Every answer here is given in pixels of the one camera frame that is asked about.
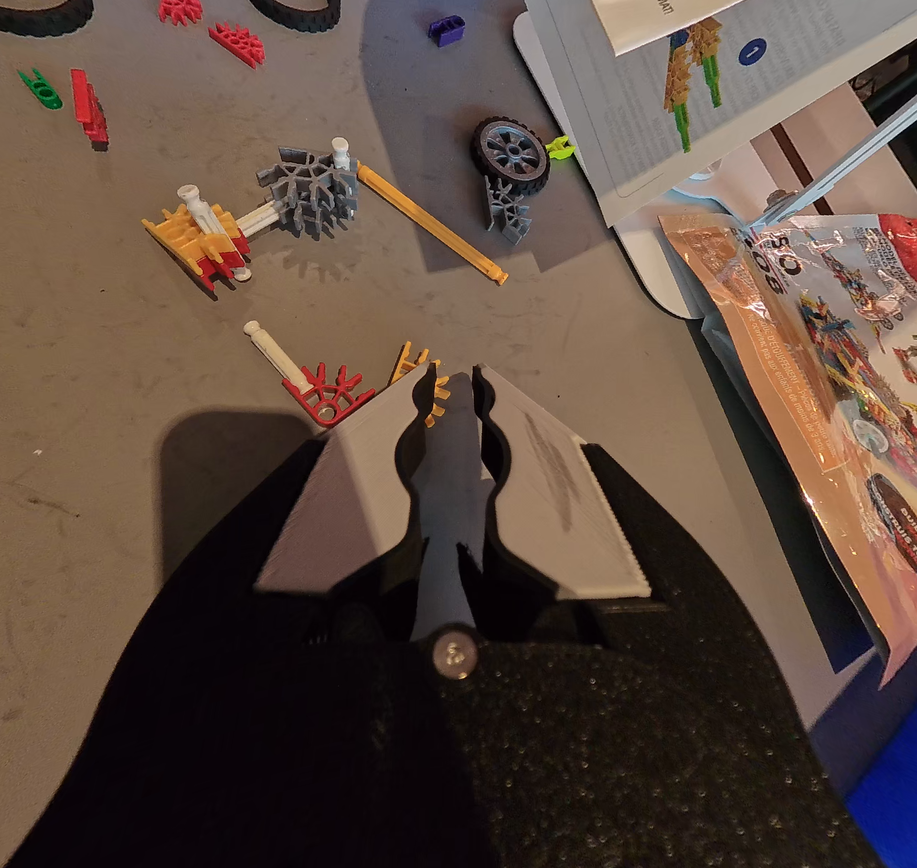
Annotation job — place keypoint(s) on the orange plastic connector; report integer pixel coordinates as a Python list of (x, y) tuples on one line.
[(188, 234)]

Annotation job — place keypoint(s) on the purple connector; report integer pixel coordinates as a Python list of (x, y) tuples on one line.
[(448, 28)]

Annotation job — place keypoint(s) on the red toothed connector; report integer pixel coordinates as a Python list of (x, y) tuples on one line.
[(238, 44), (179, 2)]

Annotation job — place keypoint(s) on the red plastic connector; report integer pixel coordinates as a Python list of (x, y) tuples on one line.
[(218, 273), (329, 401)]

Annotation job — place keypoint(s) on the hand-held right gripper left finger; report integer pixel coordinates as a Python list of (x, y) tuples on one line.
[(337, 510)]

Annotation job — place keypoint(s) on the printed toy packaging bag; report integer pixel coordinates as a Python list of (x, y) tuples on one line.
[(788, 381)]

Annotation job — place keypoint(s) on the red ridged connector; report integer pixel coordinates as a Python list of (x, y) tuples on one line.
[(89, 112)]

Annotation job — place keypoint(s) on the green clip connector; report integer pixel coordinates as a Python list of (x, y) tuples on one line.
[(43, 90)]

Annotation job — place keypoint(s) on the toy wheel with black tyre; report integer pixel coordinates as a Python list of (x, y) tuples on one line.
[(510, 155)]

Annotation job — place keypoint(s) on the lime green clip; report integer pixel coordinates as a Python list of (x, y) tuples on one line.
[(559, 148)]

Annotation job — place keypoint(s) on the long yellow rod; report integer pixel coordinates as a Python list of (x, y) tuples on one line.
[(430, 227)]

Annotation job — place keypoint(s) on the yellow half-round connector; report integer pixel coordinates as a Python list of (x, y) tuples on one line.
[(408, 363)]

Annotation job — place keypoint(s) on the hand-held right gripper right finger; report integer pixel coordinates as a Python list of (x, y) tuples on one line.
[(566, 517)]

